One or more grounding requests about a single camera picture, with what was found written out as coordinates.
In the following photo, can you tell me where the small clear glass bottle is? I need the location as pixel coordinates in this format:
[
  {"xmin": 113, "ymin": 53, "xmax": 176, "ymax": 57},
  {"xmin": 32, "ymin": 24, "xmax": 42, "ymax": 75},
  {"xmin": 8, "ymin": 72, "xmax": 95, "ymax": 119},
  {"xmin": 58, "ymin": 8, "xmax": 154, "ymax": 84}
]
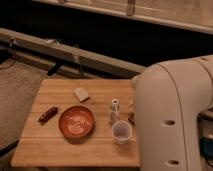
[{"xmin": 110, "ymin": 99, "xmax": 120, "ymax": 124}]

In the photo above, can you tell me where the wooden window frame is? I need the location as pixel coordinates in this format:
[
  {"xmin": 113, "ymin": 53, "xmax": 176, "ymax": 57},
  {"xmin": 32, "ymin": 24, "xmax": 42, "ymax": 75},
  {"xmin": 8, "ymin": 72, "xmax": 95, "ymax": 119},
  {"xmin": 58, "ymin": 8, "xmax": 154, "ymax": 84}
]
[{"xmin": 34, "ymin": 0, "xmax": 213, "ymax": 35}]

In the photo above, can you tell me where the orange ceramic bowl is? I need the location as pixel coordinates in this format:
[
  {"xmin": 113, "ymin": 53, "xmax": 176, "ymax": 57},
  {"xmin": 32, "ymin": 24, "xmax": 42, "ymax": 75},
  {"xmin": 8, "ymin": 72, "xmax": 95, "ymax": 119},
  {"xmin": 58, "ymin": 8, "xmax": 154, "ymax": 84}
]
[{"xmin": 58, "ymin": 106, "xmax": 95, "ymax": 139}]

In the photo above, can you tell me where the long metal rail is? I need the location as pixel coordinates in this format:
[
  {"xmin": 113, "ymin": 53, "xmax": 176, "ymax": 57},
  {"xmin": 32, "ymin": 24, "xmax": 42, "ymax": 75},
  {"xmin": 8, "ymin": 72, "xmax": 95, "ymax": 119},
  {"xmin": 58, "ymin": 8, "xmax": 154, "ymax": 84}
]
[{"xmin": 0, "ymin": 28, "xmax": 145, "ymax": 78}]

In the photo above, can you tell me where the beige rectangular eraser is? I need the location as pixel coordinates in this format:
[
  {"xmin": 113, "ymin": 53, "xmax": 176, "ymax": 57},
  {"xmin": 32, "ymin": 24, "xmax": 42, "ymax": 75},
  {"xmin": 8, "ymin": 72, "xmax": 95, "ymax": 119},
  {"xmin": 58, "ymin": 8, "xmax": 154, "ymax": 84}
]
[{"xmin": 73, "ymin": 87, "xmax": 89, "ymax": 102}]

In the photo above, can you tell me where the translucent plastic cup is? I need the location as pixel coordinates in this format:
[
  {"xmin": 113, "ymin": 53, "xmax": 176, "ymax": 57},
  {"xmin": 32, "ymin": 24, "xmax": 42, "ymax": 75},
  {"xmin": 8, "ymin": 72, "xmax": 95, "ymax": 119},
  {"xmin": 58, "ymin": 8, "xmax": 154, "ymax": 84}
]
[{"xmin": 112, "ymin": 121, "xmax": 132, "ymax": 144}]

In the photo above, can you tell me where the dark red pocket knife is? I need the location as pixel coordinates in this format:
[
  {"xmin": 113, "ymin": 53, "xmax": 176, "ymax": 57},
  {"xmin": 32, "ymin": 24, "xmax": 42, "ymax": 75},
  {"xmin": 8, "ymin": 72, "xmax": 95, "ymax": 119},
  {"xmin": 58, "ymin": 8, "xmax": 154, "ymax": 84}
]
[{"xmin": 38, "ymin": 107, "xmax": 58, "ymax": 123}]

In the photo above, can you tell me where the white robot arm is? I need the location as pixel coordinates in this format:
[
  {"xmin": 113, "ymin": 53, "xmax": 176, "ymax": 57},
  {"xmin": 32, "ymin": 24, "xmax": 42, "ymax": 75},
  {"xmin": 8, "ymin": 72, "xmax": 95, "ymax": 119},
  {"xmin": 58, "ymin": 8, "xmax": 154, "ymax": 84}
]
[{"xmin": 133, "ymin": 55, "xmax": 213, "ymax": 171}]

